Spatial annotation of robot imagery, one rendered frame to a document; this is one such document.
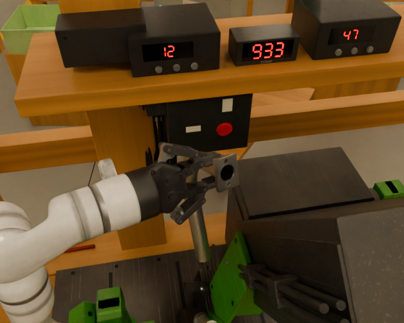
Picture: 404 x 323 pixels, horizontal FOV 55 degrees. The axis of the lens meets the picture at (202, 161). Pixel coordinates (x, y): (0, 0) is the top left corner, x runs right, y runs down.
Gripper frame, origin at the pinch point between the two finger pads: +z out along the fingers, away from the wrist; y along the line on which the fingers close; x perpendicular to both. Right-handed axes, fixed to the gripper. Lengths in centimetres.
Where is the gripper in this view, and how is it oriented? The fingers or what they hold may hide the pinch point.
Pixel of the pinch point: (213, 170)
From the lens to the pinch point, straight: 61.6
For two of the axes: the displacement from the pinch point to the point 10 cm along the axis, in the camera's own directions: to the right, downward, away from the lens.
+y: -1.2, -9.2, -3.7
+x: -4.9, -2.7, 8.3
